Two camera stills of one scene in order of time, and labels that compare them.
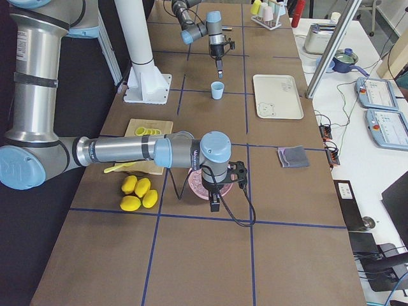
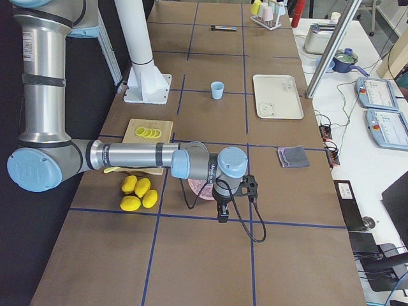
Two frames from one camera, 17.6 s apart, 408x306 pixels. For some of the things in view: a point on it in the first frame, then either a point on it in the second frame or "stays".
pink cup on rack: x=268 y=13 stays
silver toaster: x=317 y=37 stays
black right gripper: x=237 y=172 to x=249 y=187
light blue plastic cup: x=217 y=88 stays
